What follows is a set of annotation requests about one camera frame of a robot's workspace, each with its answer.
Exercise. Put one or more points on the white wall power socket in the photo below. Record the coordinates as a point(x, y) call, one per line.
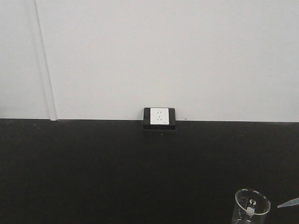
point(159, 116)

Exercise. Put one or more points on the black socket mounting box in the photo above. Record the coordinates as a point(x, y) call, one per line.
point(148, 126)

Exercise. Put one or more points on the translucent plastic dropper pipette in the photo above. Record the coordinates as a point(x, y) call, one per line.
point(289, 203)

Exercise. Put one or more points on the clear glass beaker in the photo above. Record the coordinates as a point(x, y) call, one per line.
point(251, 207)

